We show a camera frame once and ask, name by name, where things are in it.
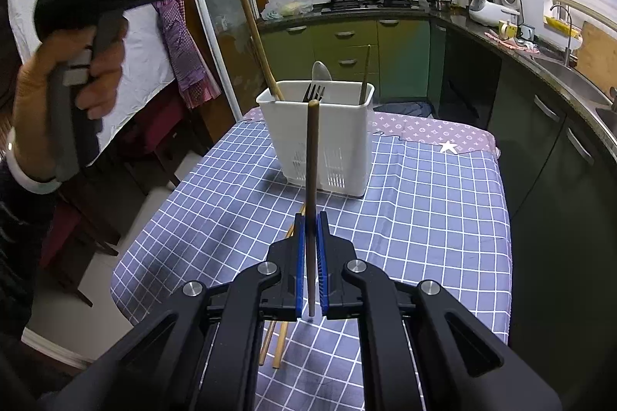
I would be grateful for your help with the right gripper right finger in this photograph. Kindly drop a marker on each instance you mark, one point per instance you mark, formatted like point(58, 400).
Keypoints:
point(339, 299)

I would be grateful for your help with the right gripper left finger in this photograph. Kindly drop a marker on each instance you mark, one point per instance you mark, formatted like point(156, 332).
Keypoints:
point(284, 299)

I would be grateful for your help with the reddish wooden chopstick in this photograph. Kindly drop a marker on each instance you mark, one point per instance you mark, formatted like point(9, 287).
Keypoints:
point(283, 326)

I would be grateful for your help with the dark wooden chopstick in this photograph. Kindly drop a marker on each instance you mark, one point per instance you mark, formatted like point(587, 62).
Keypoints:
point(260, 52)

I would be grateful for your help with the brown wooden chopstick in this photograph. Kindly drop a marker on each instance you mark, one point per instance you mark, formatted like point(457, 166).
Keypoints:
point(310, 201)

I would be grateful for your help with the light bamboo chopstick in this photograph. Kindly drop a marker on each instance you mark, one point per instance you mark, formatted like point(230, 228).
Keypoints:
point(365, 73)

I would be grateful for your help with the person's left hand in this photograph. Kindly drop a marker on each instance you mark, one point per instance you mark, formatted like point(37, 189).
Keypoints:
point(31, 146)

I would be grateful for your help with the glass sliding door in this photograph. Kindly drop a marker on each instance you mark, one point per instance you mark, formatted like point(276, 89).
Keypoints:
point(228, 37)

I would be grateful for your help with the purple checkered apron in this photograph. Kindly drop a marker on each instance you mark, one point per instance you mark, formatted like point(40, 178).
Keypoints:
point(196, 83)

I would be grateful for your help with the blue checkered tablecloth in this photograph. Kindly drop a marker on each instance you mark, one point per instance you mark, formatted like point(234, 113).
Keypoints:
point(434, 209)

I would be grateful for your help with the black plastic fork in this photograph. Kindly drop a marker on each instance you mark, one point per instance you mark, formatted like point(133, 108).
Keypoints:
point(314, 92)

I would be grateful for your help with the white plastic utensil holder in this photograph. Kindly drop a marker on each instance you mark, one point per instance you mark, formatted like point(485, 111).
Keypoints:
point(344, 132)

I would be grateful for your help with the blue floor mat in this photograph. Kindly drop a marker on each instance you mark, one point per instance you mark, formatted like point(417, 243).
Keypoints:
point(420, 109)

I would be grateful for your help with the green lower cabinets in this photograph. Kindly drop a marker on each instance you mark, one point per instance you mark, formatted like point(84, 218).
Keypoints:
point(399, 61)

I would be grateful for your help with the white rice cooker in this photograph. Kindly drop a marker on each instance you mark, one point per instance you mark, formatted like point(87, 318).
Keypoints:
point(491, 14)

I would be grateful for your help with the yellow mug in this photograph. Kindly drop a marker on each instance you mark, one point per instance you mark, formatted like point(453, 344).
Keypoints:
point(507, 30)

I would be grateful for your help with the stainless steel sink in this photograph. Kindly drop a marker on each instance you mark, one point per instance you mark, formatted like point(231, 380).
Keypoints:
point(594, 99)

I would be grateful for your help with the wooden cutting board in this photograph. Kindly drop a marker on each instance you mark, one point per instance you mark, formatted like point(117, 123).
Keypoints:
point(597, 58)

